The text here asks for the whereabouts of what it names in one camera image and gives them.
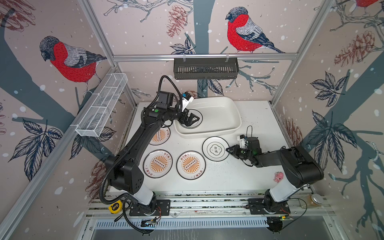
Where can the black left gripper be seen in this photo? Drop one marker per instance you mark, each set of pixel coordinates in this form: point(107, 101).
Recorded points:
point(188, 122)

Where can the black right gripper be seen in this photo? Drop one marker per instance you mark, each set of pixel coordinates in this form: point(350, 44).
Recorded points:
point(235, 150)

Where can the white green-rim plate front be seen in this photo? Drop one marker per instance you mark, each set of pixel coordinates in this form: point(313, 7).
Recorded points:
point(198, 114)

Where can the white green-rim plate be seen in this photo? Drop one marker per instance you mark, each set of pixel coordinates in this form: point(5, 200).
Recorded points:
point(215, 149)
point(198, 114)

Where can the orange sunburst plate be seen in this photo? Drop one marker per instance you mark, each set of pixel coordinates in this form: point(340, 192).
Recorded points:
point(161, 136)
point(157, 164)
point(191, 165)

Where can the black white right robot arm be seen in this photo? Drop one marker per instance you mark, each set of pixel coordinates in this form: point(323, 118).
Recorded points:
point(300, 169)

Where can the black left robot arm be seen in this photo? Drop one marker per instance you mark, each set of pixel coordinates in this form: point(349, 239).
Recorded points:
point(123, 171)

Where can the white plastic bin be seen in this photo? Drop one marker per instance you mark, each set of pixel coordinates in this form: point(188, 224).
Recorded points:
point(220, 117)

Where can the pink small toy figure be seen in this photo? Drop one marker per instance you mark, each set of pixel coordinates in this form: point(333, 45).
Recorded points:
point(278, 177)

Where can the glass jar with lid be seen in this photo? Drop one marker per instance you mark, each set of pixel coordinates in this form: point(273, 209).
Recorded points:
point(315, 200)

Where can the small circuit board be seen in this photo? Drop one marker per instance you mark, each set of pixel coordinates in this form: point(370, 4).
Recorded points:
point(148, 223)

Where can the yellow tape measure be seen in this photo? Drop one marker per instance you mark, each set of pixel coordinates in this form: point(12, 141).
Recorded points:
point(116, 207)

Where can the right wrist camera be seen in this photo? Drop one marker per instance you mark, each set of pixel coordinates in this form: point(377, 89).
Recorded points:
point(242, 141)

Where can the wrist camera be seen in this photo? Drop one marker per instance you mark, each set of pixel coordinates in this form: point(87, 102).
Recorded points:
point(186, 99)
point(242, 141)

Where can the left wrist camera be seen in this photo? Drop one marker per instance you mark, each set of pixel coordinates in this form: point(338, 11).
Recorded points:
point(186, 99)

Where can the black hanging wire shelf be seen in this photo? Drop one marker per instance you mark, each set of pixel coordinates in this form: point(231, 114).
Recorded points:
point(206, 69)

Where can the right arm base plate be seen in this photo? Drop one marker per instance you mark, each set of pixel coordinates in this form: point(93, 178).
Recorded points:
point(259, 207)

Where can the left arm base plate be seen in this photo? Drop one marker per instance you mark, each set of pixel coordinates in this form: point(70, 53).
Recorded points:
point(160, 208)

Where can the white wire mesh basket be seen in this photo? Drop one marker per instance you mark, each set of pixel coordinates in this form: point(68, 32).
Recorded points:
point(98, 114)

